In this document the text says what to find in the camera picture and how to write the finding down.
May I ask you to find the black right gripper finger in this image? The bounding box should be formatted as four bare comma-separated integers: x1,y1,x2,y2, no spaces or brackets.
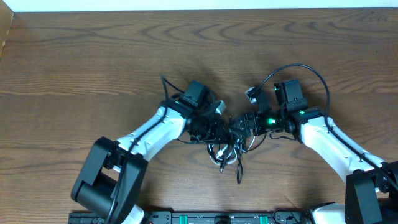
229,114,247,126
229,123,251,137

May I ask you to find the black USB cable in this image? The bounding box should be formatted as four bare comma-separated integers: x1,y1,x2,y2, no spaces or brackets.
206,124,268,185

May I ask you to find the white USB cable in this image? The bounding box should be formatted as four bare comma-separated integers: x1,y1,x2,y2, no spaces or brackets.
210,135,256,166

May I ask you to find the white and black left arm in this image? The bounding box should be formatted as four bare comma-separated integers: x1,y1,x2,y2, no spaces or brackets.
71,98,228,223

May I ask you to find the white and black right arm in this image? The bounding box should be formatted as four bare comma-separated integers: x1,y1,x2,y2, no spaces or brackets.
230,108,397,223

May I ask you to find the black right camera cable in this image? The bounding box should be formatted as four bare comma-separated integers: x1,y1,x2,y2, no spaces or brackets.
253,63,398,192

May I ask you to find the black camera cable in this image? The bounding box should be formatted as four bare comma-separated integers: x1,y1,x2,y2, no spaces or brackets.
253,63,398,192
104,73,218,224

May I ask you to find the black left camera cable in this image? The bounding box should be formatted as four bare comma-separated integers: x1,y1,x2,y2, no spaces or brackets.
104,73,218,224

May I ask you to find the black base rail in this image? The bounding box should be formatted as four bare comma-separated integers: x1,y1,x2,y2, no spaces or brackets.
68,203,346,224

